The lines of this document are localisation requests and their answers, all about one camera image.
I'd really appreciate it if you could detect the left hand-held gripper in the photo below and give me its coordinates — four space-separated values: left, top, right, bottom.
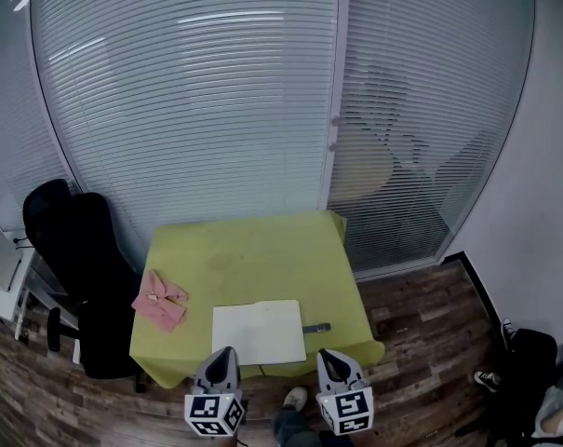
183 345 248 439

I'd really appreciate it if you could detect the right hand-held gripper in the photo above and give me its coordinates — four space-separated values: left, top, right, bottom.
315 348 375 438

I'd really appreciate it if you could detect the dark strap-closure notebook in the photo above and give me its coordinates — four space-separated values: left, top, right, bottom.
210 299 332 377

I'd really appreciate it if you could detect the person's light shoe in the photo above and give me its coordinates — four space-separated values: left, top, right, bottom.
282 386 309 412

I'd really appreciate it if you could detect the person's jeans leg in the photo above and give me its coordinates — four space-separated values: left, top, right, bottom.
274 407 324 447

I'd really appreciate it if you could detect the folded pink cloth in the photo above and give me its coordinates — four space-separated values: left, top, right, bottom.
130 269 190 333

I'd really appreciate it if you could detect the green tablecloth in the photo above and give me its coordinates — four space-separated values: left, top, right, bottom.
128 210 386 389

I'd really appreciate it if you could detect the empty black office chair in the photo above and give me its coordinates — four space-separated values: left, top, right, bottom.
22 178 148 394

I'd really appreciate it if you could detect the occupied black office chair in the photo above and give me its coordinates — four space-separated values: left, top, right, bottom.
455 328 563 441

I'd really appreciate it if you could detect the wide white window blind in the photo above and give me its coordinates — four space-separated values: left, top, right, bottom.
29 0 342 274

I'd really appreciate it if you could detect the glass door with blinds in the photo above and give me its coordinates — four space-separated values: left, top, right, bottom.
320 0 537 278

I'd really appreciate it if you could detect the narrow white window blind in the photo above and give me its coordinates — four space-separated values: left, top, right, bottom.
0 0 80 233

